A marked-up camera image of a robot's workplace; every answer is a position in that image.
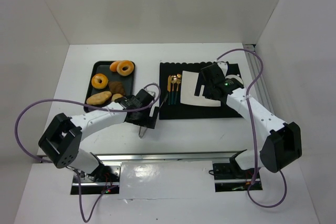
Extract gold knife green handle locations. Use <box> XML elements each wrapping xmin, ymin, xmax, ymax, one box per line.
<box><xmin>167</xmin><ymin>75</ymin><xmax>172</xmax><ymax>105</ymax></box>

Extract white bowl with handles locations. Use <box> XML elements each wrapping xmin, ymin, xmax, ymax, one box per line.
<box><xmin>226</xmin><ymin>74</ymin><xmax>244</xmax><ymax>85</ymax></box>

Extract black placemat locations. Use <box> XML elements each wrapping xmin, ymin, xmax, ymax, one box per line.
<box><xmin>159</xmin><ymin>62</ymin><xmax>240</xmax><ymax>120</ymax></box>

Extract aluminium rail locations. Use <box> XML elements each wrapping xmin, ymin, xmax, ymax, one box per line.
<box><xmin>97</xmin><ymin>151</ymin><xmax>240</xmax><ymax>162</ymax></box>

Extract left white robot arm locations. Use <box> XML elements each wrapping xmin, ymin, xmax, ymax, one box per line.
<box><xmin>38</xmin><ymin>89</ymin><xmax>159</xmax><ymax>179</ymax></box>

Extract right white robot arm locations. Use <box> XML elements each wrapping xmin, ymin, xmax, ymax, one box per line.
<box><xmin>200</xmin><ymin>62</ymin><xmax>302</xmax><ymax>173</ymax></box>

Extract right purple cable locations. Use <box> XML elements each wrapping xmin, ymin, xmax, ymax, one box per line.
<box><xmin>216</xmin><ymin>48</ymin><xmax>287</xmax><ymax>208</ymax></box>

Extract black tray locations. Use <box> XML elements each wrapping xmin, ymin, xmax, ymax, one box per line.
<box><xmin>83</xmin><ymin>60</ymin><xmax>136</xmax><ymax>114</ymax></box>

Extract glazed bagel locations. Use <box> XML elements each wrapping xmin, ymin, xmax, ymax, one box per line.
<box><xmin>91</xmin><ymin>73</ymin><xmax>109</xmax><ymax>90</ymax></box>
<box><xmin>117</xmin><ymin>60</ymin><xmax>134</xmax><ymax>77</ymax></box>

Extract oval light bread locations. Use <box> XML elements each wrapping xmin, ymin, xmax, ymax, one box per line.
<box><xmin>86</xmin><ymin>91</ymin><xmax>112</xmax><ymax>105</ymax></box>

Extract purple cable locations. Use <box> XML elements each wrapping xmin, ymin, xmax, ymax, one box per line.
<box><xmin>14</xmin><ymin>82</ymin><xmax>161</xmax><ymax>223</ymax></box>
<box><xmin>216</xmin><ymin>48</ymin><xmax>287</xmax><ymax>208</ymax></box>

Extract orange round bun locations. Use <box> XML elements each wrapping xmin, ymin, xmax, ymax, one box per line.
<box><xmin>109</xmin><ymin>61</ymin><xmax>121</xmax><ymax>72</ymax></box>

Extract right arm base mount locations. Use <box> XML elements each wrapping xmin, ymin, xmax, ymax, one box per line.
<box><xmin>208</xmin><ymin>163</ymin><xmax>254</xmax><ymax>193</ymax></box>

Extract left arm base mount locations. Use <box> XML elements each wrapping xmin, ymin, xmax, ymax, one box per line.
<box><xmin>70</xmin><ymin>162</ymin><xmax>121</xmax><ymax>195</ymax></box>

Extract brown chocolate croissant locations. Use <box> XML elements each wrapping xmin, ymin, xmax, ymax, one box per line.
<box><xmin>108</xmin><ymin>81</ymin><xmax>126</xmax><ymax>96</ymax></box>

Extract metal tongs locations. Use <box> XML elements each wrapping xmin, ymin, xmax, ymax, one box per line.
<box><xmin>138</xmin><ymin>101</ymin><xmax>165</xmax><ymax>139</ymax></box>

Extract small round bread roll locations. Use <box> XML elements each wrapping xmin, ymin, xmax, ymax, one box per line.
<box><xmin>111</xmin><ymin>93</ymin><xmax>123</xmax><ymax>102</ymax></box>

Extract white square plate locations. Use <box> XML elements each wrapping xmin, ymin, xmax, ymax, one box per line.
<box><xmin>180</xmin><ymin>71</ymin><xmax>221</xmax><ymax>107</ymax></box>

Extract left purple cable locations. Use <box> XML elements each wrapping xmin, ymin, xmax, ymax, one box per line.
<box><xmin>14</xmin><ymin>82</ymin><xmax>161</xmax><ymax>223</ymax></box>

